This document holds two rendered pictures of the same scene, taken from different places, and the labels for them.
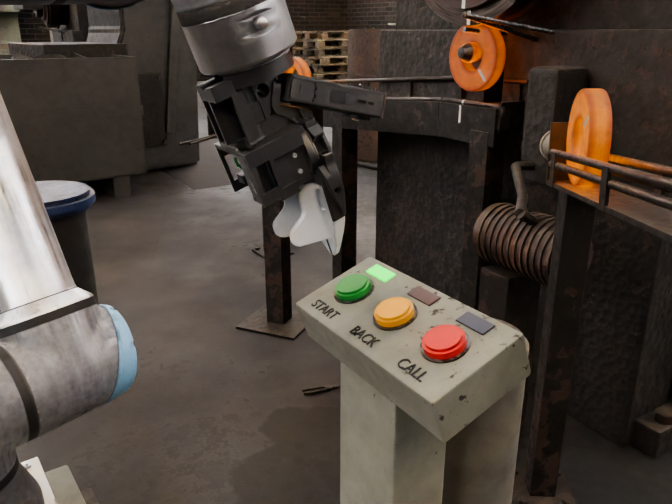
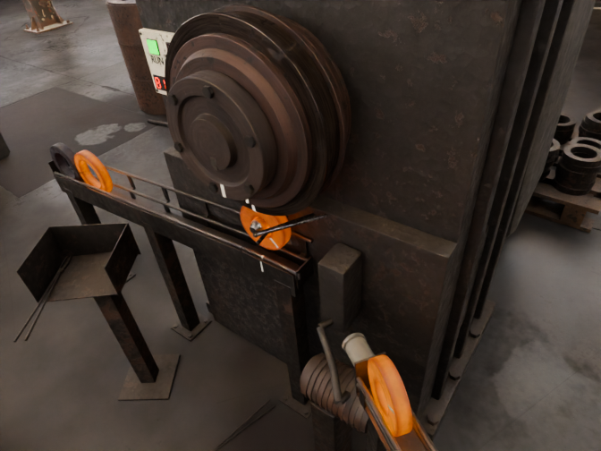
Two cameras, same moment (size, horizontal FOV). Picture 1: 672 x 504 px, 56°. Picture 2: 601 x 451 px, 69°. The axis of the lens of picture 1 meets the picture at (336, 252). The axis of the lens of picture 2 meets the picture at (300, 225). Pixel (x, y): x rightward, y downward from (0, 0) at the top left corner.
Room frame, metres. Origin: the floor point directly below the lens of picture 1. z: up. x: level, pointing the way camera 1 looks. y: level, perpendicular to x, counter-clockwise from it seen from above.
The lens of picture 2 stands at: (0.64, -0.11, 1.55)
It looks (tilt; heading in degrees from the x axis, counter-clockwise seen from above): 39 degrees down; 341
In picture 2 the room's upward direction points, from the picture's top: 5 degrees counter-clockwise
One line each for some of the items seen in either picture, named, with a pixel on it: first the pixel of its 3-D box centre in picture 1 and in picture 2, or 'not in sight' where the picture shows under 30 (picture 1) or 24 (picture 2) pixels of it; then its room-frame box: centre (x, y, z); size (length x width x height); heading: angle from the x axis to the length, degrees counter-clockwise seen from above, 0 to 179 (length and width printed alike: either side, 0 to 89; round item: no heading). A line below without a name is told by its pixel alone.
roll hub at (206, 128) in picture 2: not in sight; (218, 140); (1.49, -0.24, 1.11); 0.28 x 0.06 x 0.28; 32
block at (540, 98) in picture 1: (554, 125); (341, 288); (1.35, -0.46, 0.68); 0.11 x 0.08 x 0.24; 122
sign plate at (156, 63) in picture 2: not in sight; (180, 68); (1.89, -0.24, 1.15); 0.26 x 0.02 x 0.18; 32
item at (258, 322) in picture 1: (269, 210); (115, 320); (1.82, 0.20, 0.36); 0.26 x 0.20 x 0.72; 67
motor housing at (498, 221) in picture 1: (519, 335); (343, 428); (1.19, -0.39, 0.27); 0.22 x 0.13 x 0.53; 32
